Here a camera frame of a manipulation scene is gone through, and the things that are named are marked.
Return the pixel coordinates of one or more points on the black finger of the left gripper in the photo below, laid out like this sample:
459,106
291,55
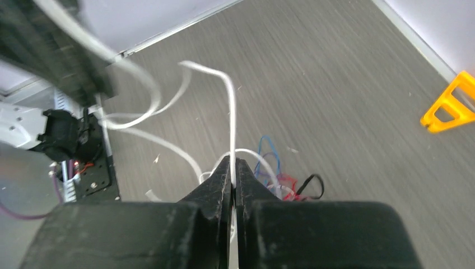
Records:
31,41

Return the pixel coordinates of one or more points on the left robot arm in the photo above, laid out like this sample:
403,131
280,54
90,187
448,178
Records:
60,140

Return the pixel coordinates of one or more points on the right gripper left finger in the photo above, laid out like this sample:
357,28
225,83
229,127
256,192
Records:
191,233

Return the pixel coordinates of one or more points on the orange triangular plastic stand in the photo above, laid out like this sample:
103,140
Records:
460,113

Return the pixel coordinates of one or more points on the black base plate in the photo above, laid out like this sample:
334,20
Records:
95,173

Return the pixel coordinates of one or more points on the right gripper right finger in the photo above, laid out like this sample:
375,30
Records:
322,234

